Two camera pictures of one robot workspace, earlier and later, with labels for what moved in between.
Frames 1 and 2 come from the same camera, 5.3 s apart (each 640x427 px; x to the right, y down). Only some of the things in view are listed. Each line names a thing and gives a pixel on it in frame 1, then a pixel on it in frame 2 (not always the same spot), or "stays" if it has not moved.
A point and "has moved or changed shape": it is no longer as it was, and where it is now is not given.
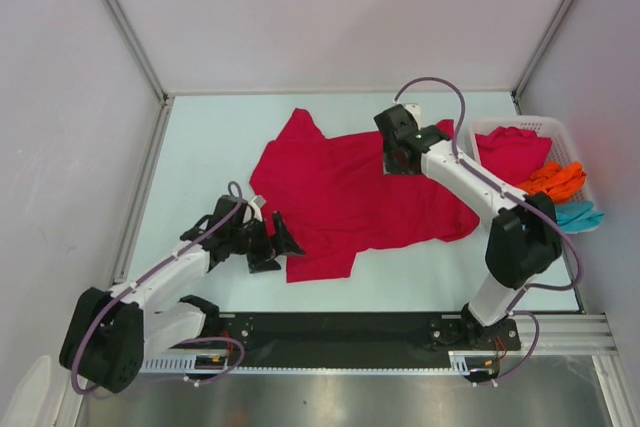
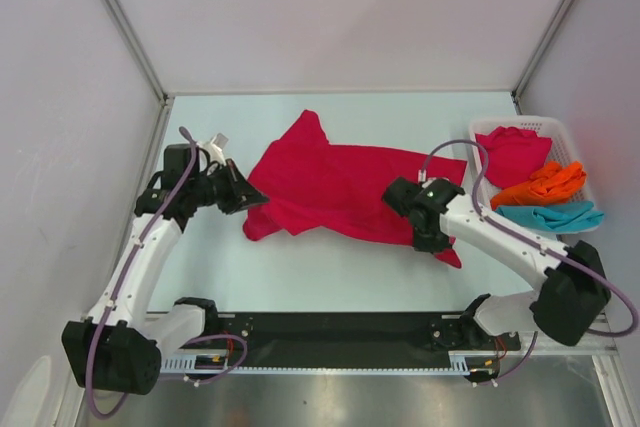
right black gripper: (390, 165) to (430, 245)
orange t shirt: (562, 182) stays
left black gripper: (282, 241) to (242, 193)
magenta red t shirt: (335, 198) has moved or changed shape
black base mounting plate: (340, 337) stays
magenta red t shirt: (512, 154) stays
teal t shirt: (578, 217) stays
